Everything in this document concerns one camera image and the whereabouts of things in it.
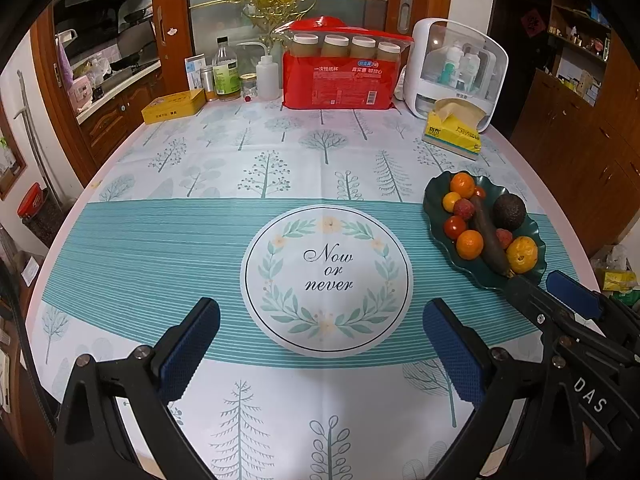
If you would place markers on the small yellow round fruit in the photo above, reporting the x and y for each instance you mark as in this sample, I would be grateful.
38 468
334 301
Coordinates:
451 201

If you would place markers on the white squeeze bottle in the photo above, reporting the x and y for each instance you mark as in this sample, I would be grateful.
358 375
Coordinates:
267 80

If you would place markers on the brown wooden cabinet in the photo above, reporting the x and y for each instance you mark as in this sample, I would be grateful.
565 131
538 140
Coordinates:
575 125

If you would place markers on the blue-white carton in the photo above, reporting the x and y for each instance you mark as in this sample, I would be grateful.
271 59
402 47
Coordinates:
194 67

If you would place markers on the glass bottle green label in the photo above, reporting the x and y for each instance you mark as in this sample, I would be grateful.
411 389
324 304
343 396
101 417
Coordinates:
226 72

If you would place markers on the green-white bottle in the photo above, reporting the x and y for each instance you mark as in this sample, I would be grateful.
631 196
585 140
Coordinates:
452 65

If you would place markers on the wooden picture frame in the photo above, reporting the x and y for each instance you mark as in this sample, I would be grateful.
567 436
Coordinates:
10 170

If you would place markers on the large yellow spotted fruit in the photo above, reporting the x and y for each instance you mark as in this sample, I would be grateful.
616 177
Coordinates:
522 255

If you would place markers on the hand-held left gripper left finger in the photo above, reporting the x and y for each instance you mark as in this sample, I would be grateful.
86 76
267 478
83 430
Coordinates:
192 340

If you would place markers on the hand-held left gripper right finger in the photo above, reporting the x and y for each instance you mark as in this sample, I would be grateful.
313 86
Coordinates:
450 345

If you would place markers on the yellow tin box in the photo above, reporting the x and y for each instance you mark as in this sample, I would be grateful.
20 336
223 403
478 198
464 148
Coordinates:
172 106

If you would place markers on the pink lychee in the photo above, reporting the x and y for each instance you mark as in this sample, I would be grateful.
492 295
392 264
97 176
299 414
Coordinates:
504 238
464 208

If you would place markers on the large red tomato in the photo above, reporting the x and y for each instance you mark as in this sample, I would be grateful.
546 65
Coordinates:
455 227

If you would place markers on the white storage box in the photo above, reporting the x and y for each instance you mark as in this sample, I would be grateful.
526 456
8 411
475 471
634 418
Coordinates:
430 85

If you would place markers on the small metal can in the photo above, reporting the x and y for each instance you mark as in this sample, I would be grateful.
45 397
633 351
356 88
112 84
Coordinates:
207 82

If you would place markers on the red paper cup package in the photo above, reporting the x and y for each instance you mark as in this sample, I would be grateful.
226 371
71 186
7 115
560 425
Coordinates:
340 80

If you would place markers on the red-lidded container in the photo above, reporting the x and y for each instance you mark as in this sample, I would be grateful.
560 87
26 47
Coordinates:
35 210

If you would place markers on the wooden wall shelf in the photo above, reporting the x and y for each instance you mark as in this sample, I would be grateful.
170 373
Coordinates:
580 25

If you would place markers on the white plastic bottle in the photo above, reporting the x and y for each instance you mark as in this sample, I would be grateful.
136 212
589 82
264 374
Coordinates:
471 66

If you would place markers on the wooden kitchen counter cabinet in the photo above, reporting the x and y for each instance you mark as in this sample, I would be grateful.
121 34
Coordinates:
115 105

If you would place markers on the black frying pan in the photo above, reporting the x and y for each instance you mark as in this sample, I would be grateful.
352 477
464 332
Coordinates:
127 60

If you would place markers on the dark green wavy plate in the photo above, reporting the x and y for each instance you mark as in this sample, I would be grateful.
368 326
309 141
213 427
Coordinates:
434 205

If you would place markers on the dark brown avocado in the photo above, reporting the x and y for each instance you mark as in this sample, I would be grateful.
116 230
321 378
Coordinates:
510 211

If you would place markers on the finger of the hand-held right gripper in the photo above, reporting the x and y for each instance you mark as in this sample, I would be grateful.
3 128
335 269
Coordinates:
525 296
572 294

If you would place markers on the dark overripe banana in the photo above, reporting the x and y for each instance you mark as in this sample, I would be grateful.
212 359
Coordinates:
487 240

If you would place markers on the yellow plastic bags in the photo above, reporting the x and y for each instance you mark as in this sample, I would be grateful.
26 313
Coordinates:
617 280

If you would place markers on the tangerine with green stem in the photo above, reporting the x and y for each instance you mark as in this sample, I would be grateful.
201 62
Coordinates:
462 184

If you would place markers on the small glass jar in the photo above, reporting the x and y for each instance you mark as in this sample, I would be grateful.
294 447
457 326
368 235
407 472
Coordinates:
248 85

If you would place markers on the plain orange tangerine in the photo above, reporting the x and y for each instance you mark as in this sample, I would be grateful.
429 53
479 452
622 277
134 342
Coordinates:
470 244

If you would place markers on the black wok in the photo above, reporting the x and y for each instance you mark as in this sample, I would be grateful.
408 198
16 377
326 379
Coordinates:
137 12

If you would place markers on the yellow tissue pack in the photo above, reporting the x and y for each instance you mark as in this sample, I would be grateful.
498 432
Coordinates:
452 132

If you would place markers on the red door decoration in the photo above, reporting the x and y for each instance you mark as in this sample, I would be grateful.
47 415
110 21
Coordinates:
532 22

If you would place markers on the purple hanging bag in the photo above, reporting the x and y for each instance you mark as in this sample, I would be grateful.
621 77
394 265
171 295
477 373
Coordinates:
62 62

